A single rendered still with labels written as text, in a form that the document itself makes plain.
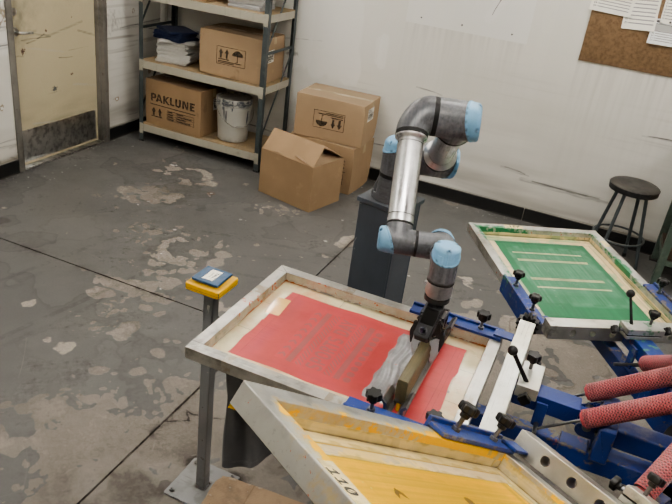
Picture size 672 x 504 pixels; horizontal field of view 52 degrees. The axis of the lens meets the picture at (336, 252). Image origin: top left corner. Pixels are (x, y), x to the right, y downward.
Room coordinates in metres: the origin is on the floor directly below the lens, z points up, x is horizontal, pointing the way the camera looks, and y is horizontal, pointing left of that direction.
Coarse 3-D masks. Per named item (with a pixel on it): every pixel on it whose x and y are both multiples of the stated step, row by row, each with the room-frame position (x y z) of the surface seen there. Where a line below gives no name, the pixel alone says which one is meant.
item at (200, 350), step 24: (264, 288) 1.95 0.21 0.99; (312, 288) 2.05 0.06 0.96; (336, 288) 2.02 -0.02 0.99; (240, 312) 1.79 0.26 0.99; (384, 312) 1.96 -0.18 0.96; (408, 312) 1.93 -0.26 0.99; (216, 336) 1.67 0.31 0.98; (456, 336) 1.87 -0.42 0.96; (480, 336) 1.85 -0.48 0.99; (192, 360) 1.57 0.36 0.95; (216, 360) 1.55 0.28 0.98; (240, 360) 1.55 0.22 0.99; (480, 360) 1.71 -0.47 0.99; (264, 384) 1.49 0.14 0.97; (288, 384) 1.48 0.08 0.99; (480, 384) 1.59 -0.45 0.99
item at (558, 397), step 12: (516, 384) 1.55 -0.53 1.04; (516, 396) 1.53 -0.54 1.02; (540, 396) 1.51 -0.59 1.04; (552, 396) 1.52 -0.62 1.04; (564, 396) 1.52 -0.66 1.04; (576, 396) 1.53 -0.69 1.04; (552, 408) 1.49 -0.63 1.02; (564, 408) 1.48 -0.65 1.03; (576, 408) 1.48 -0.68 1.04; (564, 420) 1.48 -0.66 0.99
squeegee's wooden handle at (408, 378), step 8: (424, 344) 1.64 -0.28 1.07; (416, 352) 1.60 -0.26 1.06; (424, 352) 1.60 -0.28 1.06; (416, 360) 1.56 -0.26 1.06; (424, 360) 1.61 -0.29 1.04; (408, 368) 1.52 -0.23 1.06; (416, 368) 1.53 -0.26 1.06; (400, 376) 1.48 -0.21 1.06; (408, 376) 1.48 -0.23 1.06; (416, 376) 1.54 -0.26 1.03; (400, 384) 1.46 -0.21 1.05; (408, 384) 1.46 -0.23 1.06; (400, 392) 1.46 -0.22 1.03; (408, 392) 1.48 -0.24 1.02; (400, 400) 1.46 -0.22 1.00
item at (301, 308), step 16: (288, 304) 1.93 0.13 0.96; (304, 304) 1.95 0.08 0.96; (320, 304) 1.96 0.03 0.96; (272, 320) 1.83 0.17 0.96; (288, 320) 1.84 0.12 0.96; (304, 320) 1.85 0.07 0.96; (352, 320) 1.89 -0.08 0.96; (368, 320) 1.90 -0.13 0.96; (384, 336) 1.82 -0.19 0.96; (384, 352) 1.74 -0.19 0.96; (448, 352) 1.78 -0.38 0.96; (464, 352) 1.80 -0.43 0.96; (432, 368) 1.69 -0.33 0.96; (448, 368) 1.70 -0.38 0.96; (448, 384) 1.62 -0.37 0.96
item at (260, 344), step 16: (256, 336) 1.73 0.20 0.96; (272, 336) 1.74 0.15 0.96; (288, 336) 1.75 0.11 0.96; (240, 352) 1.64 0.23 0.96; (256, 352) 1.65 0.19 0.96; (272, 352) 1.66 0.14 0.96; (288, 368) 1.59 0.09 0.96; (304, 368) 1.60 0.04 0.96; (368, 368) 1.65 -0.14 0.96; (320, 384) 1.54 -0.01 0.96; (336, 384) 1.55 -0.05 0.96; (352, 384) 1.56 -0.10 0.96; (368, 384) 1.57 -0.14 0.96; (432, 384) 1.61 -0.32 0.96; (416, 400) 1.53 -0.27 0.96; (432, 400) 1.54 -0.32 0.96; (416, 416) 1.46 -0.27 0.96
